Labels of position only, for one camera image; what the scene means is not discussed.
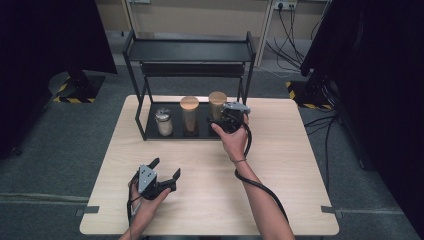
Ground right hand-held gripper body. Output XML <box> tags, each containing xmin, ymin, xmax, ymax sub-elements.
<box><xmin>218</xmin><ymin>101</ymin><xmax>252</xmax><ymax>134</ymax></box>

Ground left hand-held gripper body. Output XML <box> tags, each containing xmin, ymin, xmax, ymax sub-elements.
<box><xmin>137</xmin><ymin>163</ymin><xmax>169</xmax><ymax>201</ymax></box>

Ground glass jar with bamboo lid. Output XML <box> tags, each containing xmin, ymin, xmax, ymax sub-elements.
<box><xmin>179</xmin><ymin>95</ymin><xmax>200</xmax><ymax>137</ymax></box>
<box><xmin>208</xmin><ymin>91</ymin><xmax>228</xmax><ymax>123</ymax></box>

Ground glass jar with metal lid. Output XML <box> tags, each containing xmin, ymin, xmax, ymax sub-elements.
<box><xmin>154</xmin><ymin>107</ymin><xmax>174</xmax><ymax>137</ymax></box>

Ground black metal two-tier rack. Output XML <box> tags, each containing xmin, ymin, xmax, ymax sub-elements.
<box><xmin>121</xmin><ymin>29</ymin><xmax>258</xmax><ymax>142</ymax></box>

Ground person's right hand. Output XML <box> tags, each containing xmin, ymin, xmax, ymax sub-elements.
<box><xmin>210</xmin><ymin>113</ymin><xmax>250</xmax><ymax>163</ymax></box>

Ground person's left hand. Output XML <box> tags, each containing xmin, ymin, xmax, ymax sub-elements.
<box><xmin>128</xmin><ymin>173</ymin><xmax>172</xmax><ymax>224</ymax></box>

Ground stand base with hazard tape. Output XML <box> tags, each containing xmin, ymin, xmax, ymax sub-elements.
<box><xmin>285</xmin><ymin>79</ymin><xmax>334</xmax><ymax>111</ymax></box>
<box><xmin>49</xmin><ymin>71</ymin><xmax>106</xmax><ymax>104</ymax></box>

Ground white power strip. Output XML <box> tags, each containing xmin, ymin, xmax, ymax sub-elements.
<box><xmin>274</xmin><ymin>0</ymin><xmax>298</xmax><ymax>11</ymax></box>

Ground dark curtain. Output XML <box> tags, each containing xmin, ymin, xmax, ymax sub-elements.
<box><xmin>299</xmin><ymin>0</ymin><xmax>424</xmax><ymax>240</ymax></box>

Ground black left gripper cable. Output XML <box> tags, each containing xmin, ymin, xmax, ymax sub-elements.
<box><xmin>125</xmin><ymin>173</ymin><xmax>143</xmax><ymax>232</ymax></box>

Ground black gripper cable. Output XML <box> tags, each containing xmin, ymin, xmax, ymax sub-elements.
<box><xmin>125</xmin><ymin>173</ymin><xmax>143</xmax><ymax>232</ymax></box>
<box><xmin>234</xmin><ymin>121</ymin><xmax>290</xmax><ymax>224</ymax></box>

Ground grey table bracket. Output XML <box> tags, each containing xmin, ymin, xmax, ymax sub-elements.
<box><xmin>75</xmin><ymin>205</ymin><xmax>101</xmax><ymax>218</ymax></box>
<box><xmin>320</xmin><ymin>205</ymin><xmax>345</xmax><ymax>220</ymax></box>

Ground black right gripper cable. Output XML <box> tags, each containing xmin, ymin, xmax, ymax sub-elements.
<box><xmin>234</xmin><ymin>121</ymin><xmax>290</xmax><ymax>224</ymax></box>

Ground white post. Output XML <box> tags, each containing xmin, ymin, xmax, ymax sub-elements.
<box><xmin>254</xmin><ymin>0</ymin><xmax>278</xmax><ymax>68</ymax></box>

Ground black floor cables by curtain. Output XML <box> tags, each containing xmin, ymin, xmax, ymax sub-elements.
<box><xmin>304</xmin><ymin>109</ymin><xmax>338</xmax><ymax>195</ymax></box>

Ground bundle of black floor cables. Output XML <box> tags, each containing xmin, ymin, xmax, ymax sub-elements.
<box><xmin>265</xmin><ymin>6</ymin><xmax>322</xmax><ymax>73</ymax></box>

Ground black metal frame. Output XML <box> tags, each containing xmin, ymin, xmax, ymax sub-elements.
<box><xmin>0</xmin><ymin>0</ymin><xmax>118</xmax><ymax>160</ymax></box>

